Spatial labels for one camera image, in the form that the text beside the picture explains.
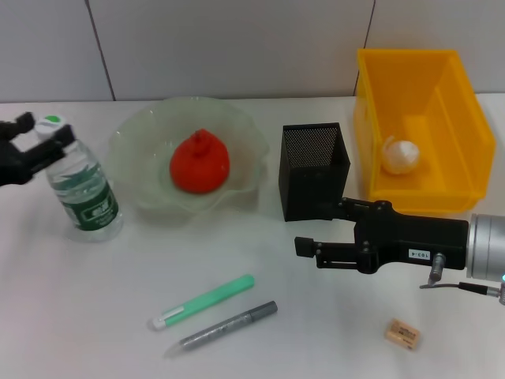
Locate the red knitted toy orange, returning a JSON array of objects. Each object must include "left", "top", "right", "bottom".
[{"left": 169, "top": 129, "right": 231, "bottom": 195}]

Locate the beige eraser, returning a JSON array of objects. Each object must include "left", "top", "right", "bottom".
[{"left": 383, "top": 317, "right": 422, "bottom": 351}]

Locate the grey marker pen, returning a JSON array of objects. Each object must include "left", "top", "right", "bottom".
[{"left": 163, "top": 300, "right": 279, "bottom": 359}]

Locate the black mesh pen holder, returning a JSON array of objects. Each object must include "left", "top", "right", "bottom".
[{"left": 278, "top": 122, "right": 351, "bottom": 222}]

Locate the yellow plastic storage bin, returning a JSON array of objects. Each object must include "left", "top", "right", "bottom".
[{"left": 353, "top": 47, "right": 497, "bottom": 216}]

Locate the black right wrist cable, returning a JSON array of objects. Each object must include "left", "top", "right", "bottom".
[{"left": 418, "top": 252, "right": 505, "bottom": 307}]

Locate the clear water bottle green label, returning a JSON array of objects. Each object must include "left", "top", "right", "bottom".
[{"left": 34, "top": 113, "right": 124, "bottom": 242}]

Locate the clear glass fruit plate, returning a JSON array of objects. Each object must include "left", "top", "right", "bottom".
[{"left": 104, "top": 96, "right": 270, "bottom": 216}]

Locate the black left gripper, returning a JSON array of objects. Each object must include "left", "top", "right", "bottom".
[{"left": 0, "top": 112, "right": 77, "bottom": 187}]

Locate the white paper ball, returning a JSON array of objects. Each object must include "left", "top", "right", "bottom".
[{"left": 380, "top": 135, "right": 421, "bottom": 175}]

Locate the green pen white cap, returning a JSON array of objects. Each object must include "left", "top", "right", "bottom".
[{"left": 146, "top": 274, "right": 256, "bottom": 332}]

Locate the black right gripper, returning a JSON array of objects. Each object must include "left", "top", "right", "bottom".
[{"left": 294, "top": 197, "right": 469, "bottom": 276}]

